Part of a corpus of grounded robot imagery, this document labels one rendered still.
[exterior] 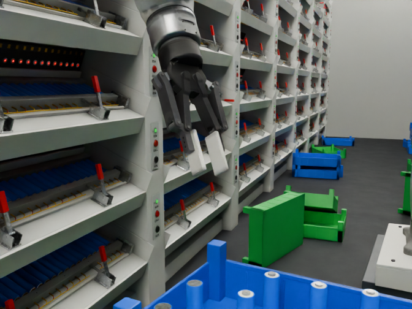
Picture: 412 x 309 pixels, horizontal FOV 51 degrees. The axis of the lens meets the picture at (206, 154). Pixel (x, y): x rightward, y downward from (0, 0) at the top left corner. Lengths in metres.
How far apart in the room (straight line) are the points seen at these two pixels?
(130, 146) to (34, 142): 0.37
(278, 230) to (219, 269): 0.96
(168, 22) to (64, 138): 0.29
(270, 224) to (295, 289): 0.91
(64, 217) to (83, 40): 0.35
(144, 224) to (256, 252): 0.47
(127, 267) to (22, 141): 0.48
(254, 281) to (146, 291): 0.67
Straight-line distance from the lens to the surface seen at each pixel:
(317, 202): 1.85
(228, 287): 0.59
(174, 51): 0.74
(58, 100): 0.92
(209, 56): 1.50
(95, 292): 1.02
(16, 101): 0.84
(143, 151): 1.09
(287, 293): 0.56
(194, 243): 1.55
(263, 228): 1.42
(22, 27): 0.78
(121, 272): 1.10
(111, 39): 0.98
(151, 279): 1.20
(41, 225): 0.86
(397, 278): 0.96
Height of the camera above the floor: 0.60
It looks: 9 degrees down
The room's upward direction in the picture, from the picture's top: straight up
